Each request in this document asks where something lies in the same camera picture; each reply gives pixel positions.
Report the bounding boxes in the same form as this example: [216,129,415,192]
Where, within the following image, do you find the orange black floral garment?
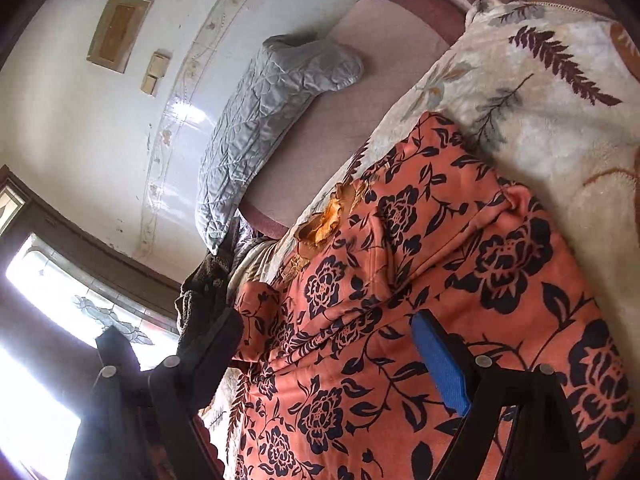
[235,113,639,479]

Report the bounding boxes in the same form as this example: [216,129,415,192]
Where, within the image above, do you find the dark brown fleece garment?
[175,212,258,356]

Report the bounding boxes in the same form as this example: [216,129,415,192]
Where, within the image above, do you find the brown framed window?
[1,166,178,479]

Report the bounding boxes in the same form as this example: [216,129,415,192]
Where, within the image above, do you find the cream leaf pattern blanket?
[199,0,640,480]

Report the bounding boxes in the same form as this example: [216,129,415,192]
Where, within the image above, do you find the grey quilted pillow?
[195,35,363,255]

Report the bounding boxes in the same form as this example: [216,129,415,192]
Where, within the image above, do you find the pink bed sheet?
[240,0,464,238]

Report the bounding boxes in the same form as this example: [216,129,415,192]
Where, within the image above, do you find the beige wall switch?
[140,51,171,96]

